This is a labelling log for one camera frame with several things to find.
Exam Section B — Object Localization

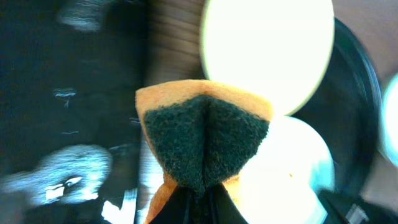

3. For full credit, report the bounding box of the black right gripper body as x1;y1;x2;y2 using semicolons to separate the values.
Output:
318;190;397;224

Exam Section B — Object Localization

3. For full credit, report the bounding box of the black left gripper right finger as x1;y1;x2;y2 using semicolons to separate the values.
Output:
201;184;248;224

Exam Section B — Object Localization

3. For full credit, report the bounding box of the yellow plate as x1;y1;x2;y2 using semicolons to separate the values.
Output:
200;0;335;115

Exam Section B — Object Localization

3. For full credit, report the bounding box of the rectangular black tray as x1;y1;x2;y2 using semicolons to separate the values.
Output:
1;0;146;223

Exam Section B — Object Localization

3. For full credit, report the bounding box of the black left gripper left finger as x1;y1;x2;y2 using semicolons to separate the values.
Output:
149;187;196;224

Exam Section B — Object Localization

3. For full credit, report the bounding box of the orange green sponge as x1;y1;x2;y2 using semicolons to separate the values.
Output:
135;80;273;223

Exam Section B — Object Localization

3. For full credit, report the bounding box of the round black tray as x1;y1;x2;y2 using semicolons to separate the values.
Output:
293;19;381;195

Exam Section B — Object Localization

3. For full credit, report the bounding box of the pale green plate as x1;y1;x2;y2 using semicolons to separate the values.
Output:
379;73;397;167

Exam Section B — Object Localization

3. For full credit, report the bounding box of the pale blue plate front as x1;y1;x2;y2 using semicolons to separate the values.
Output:
238;116;335;224

